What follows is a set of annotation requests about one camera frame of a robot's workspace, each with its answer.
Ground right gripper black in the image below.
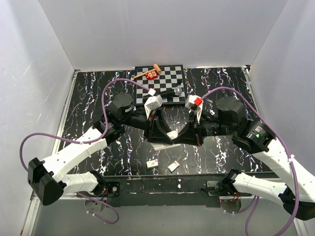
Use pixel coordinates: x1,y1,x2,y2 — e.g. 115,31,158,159
174,111,234,147

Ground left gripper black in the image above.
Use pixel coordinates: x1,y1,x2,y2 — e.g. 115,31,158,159
121,107,175,144

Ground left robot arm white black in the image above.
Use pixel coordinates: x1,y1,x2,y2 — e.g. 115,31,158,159
28,93,178,206

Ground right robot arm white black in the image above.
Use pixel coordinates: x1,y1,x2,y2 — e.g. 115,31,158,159
145,95,315,221

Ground white staple box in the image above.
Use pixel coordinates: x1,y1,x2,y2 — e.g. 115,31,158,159
146,159,158,169

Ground black microphone silver grille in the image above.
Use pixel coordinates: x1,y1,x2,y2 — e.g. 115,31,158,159
157,88,183,99

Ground black white chessboard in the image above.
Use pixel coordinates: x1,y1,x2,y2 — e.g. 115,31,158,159
133,65,187,106

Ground red dice block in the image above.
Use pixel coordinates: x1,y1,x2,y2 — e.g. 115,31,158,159
145,71,158,80

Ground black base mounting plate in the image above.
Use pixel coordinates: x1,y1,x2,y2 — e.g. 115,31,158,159
104,174,234,207

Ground wooden mallet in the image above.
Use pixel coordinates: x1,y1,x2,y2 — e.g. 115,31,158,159
134,63,161,79

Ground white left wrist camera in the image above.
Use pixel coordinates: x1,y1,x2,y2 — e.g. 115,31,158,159
144,95,163,118

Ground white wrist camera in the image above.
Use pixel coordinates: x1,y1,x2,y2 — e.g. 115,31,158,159
144,95,163,118
185,95,203,123

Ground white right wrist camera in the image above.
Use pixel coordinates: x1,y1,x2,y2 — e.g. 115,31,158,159
185,95,203,123

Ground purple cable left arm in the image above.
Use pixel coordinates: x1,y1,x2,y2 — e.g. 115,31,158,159
20,78,156,224

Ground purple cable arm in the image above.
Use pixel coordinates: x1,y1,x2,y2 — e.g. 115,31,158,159
196,86,300,236
20,78,156,224

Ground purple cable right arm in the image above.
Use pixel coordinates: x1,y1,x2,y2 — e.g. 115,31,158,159
196,86,300,236

